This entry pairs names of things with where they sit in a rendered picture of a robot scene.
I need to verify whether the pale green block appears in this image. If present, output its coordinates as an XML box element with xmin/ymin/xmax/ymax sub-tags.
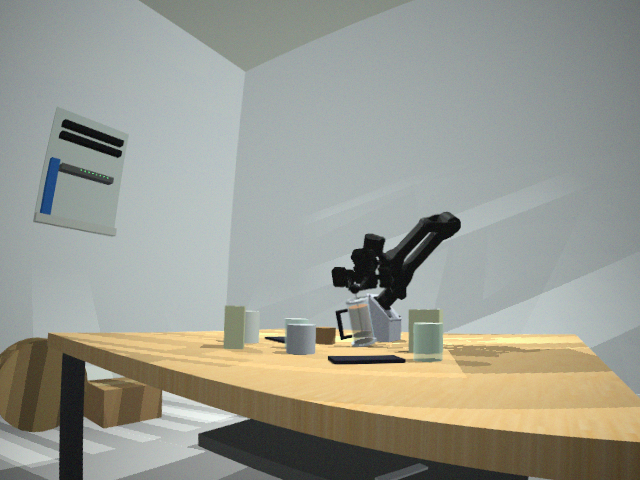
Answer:
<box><xmin>408</xmin><ymin>309</ymin><xmax>443</xmax><ymax>353</ymax></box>
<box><xmin>223</xmin><ymin>305</ymin><xmax>246</xmax><ymax>349</ymax></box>

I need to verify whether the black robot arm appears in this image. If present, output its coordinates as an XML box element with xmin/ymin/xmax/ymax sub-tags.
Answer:
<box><xmin>351</xmin><ymin>212</ymin><xmax>461</xmax><ymax>310</ymax></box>

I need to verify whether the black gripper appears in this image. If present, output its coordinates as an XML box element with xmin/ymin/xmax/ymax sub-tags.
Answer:
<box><xmin>331</xmin><ymin>263</ymin><xmax>392</xmax><ymax>291</ymax></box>

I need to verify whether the grey flat bar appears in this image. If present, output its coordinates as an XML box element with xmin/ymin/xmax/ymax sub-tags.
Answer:
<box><xmin>375</xmin><ymin>463</ymin><xmax>428</xmax><ymax>480</ymax></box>

